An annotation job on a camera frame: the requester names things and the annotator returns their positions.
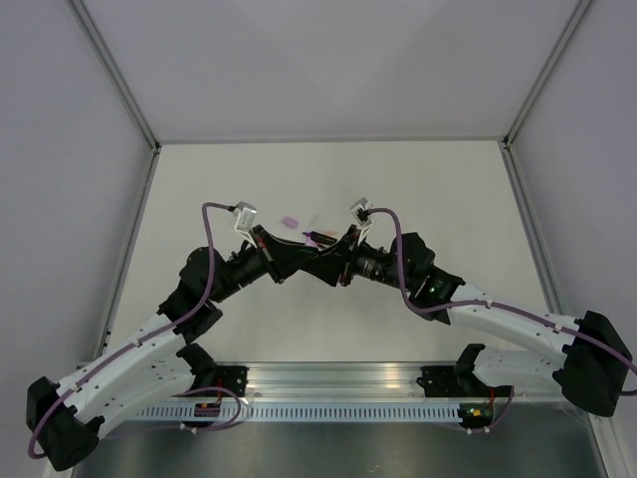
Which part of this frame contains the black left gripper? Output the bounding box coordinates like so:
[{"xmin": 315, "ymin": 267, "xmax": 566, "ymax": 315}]
[{"xmin": 211, "ymin": 225, "xmax": 319, "ymax": 304}]

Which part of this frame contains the aluminium frame post right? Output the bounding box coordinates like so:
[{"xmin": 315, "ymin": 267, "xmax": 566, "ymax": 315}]
[{"xmin": 501, "ymin": 0, "xmax": 596, "ymax": 150}]

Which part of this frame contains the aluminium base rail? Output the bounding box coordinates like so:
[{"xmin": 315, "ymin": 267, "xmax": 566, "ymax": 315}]
[{"xmin": 74, "ymin": 360, "xmax": 593, "ymax": 399}]

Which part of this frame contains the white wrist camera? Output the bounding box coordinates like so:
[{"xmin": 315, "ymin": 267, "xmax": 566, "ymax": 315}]
[
  {"xmin": 229, "ymin": 201, "xmax": 258, "ymax": 234},
  {"xmin": 349, "ymin": 197, "xmax": 373, "ymax": 243}
]

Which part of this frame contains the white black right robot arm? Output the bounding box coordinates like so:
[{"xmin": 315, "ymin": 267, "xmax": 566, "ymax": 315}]
[{"xmin": 263, "ymin": 226, "xmax": 635, "ymax": 417}]

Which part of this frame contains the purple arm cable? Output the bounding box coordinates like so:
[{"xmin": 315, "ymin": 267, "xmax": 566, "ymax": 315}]
[
  {"xmin": 362, "ymin": 207, "xmax": 637, "ymax": 394},
  {"xmin": 27, "ymin": 201, "xmax": 235, "ymax": 457}
]

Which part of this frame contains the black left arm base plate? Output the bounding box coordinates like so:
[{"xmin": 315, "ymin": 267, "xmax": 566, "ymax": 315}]
[{"xmin": 194, "ymin": 364, "xmax": 249, "ymax": 397}]

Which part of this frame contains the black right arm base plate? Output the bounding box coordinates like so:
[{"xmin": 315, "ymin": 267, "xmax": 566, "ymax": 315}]
[{"xmin": 416, "ymin": 364, "xmax": 467, "ymax": 398}]

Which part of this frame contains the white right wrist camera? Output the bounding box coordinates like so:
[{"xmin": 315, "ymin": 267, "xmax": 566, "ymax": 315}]
[{"xmin": 349, "ymin": 197, "xmax": 373, "ymax": 243}]

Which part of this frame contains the black purple highlighter pen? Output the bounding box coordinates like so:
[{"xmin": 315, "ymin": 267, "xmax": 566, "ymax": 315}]
[{"xmin": 303, "ymin": 231, "xmax": 337, "ymax": 246}]

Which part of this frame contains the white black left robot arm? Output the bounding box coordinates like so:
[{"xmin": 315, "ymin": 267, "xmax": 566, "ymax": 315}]
[{"xmin": 26, "ymin": 226, "xmax": 320, "ymax": 472}]

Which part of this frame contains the aluminium frame post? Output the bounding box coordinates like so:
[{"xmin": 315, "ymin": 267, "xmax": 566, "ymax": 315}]
[
  {"xmin": 65, "ymin": 0, "xmax": 161, "ymax": 154},
  {"xmin": 501, "ymin": 0, "xmax": 596, "ymax": 150}
]

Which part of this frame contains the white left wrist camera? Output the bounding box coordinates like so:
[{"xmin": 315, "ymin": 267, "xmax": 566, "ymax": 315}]
[{"xmin": 229, "ymin": 201, "xmax": 258, "ymax": 234}]

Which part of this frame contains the aluminium frame post left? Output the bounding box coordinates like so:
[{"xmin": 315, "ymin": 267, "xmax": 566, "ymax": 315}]
[{"xmin": 65, "ymin": 0, "xmax": 161, "ymax": 154}]

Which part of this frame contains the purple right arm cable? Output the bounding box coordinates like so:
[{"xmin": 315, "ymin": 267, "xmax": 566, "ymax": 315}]
[{"xmin": 362, "ymin": 207, "xmax": 637, "ymax": 394}]

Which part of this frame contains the white slotted cable duct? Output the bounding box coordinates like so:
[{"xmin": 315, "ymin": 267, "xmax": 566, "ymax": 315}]
[{"xmin": 132, "ymin": 401, "xmax": 462, "ymax": 423}]

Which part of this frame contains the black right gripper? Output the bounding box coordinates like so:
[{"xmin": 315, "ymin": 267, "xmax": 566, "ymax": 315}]
[{"xmin": 304, "ymin": 223, "xmax": 413, "ymax": 292}]

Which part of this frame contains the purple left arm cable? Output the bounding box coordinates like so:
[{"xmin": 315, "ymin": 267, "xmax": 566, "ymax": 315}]
[{"xmin": 27, "ymin": 201, "xmax": 235, "ymax": 457}]

